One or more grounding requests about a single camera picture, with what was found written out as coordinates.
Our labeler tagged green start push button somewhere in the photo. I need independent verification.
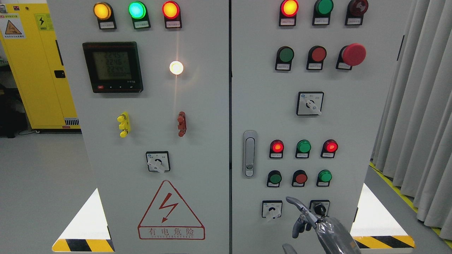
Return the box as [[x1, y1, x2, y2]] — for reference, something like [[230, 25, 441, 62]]
[[266, 170, 281, 188]]

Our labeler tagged red stop push button lower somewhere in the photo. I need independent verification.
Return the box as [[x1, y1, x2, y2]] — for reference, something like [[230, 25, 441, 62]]
[[292, 169, 308, 187]]

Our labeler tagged green push button upper row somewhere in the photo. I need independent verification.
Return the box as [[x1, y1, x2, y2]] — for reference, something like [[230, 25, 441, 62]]
[[275, 46, 295, 71]]

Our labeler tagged green raised push button lower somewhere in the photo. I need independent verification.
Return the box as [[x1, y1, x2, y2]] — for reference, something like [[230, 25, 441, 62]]
[[316, 169, 332, 187]]

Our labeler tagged red push button upper row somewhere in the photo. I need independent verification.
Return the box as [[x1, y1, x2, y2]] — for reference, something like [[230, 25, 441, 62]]
[[306, 46, 327, 71]]

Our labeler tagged red emergency stop mushroom button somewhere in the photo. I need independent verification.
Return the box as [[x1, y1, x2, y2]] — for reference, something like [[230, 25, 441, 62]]
[[335, 43, 367, 71]]

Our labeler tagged grey electrical control cabinet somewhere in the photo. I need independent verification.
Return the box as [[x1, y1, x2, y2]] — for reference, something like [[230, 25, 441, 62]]
[[47, 0, 413, 254]]

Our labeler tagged red terminal connector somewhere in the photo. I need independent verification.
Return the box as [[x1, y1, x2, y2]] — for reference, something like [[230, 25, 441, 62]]
[[177, 111, 187, 137]]

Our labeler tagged red indicator lamp middle left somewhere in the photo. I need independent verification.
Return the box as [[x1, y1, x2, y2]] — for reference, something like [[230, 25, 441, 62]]
[[269, 140, 284, 159]]

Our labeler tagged red indicator lamp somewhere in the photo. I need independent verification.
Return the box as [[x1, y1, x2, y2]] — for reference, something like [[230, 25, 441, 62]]
[[269, 140, 284, 159], [162, 0, 182, 29], [278, 0, 299, 27], [321, 139, 338, 158]]

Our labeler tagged white lit indicator lamp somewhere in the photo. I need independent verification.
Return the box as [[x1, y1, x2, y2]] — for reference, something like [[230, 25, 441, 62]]
[[169, 61, 184, 75]]

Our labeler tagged green indicator lamp middle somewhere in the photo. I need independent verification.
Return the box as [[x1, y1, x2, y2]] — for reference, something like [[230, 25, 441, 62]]
[[295, 139, 312, 159]]

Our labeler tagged green indicator lamp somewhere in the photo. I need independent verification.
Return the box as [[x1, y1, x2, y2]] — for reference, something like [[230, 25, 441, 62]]
[[312, 0, 334, 26], [128, 1, 151, 29], [295, 139, 312, 159]]

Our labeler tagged yellow terminal connector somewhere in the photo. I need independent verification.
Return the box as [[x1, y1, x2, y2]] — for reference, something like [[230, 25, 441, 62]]
[[117, 111, 131, 138]]

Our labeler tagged red electric hazard warning sticker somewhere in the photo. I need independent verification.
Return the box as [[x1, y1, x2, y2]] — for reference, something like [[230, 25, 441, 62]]
[[138, 180, 205, 240]]

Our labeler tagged red indicator lamp middle right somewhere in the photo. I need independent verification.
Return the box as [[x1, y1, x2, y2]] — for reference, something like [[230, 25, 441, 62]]
[[321, 139, 338, 158]]

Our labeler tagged black digital power meter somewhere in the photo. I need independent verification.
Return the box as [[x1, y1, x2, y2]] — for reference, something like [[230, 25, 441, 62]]
[[83, 41, 143, 93]]

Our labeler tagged red indicator lamp top left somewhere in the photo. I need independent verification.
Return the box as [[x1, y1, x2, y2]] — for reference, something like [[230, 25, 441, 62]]
[[162, 0, 182, 29]]

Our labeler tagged red indicator lamp top right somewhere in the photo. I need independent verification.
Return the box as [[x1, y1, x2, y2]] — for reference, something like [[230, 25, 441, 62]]
[[278, 0, 299, 27]]

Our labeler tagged green indicator lamp top left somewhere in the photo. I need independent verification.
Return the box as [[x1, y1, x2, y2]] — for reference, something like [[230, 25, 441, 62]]
[[128, 1, 151, 29]]

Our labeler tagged green indicator lamp top right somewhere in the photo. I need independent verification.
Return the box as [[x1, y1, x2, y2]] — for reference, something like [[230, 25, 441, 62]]
[[312, 0, 334, 26]]

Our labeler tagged yellow indicator lamp top left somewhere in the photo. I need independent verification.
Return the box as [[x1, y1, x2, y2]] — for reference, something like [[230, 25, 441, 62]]
[[93, 2, 117, 30]]

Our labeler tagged dark red buzzer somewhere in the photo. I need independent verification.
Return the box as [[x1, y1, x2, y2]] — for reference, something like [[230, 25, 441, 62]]
[[344, 0, 369, 26]]

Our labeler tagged grey curtain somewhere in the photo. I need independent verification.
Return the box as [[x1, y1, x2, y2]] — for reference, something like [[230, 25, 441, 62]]
[[373, 0, 452, 241]]

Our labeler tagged yellow safety cabinet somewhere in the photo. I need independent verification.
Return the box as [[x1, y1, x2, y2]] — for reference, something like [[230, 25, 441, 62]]
[[1, 3, 80, 130]]

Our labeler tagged grey cabinet door handle lock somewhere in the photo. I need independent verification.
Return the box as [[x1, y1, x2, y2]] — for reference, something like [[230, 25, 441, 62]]
[[242, 130, 258, 177]]

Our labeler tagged left door rotary selector switch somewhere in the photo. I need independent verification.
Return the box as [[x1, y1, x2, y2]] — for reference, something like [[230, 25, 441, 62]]
[[145, 151, 171, 173]]

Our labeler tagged upper right rotary selector switch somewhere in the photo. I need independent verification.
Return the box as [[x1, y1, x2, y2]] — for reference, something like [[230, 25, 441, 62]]
[[296, 91, 324, 116]]

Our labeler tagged lower white rotary selector switch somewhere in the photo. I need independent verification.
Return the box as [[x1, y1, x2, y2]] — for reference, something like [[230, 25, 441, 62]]
[[261, 200, 283, 222]]

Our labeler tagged black key selector switch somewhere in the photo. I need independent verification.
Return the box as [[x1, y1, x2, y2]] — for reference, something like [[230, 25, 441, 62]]
[[309, 200, 330, 216]]

